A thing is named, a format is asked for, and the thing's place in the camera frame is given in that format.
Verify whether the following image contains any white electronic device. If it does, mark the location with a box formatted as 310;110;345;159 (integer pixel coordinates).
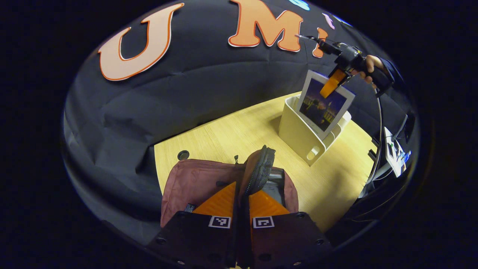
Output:
384;126;412;178

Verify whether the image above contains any blue cover book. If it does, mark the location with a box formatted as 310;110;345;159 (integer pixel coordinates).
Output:
297;69;356;141

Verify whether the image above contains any black backdrop cloth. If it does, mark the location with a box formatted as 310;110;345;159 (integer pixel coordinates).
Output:
62;0;420;247

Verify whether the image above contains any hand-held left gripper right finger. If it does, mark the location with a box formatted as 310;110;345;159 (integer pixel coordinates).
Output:
242;189;333;268

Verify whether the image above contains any maroon schoolbag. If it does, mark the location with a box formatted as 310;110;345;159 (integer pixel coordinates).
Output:
160;145;299;228

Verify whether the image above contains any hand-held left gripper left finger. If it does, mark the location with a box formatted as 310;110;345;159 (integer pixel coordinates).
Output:
147;181;240;268

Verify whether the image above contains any black cable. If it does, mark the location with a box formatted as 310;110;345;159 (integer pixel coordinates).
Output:
364;88;385;187

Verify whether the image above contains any white bookshelf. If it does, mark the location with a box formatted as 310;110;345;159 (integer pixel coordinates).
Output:
278;95;353;167

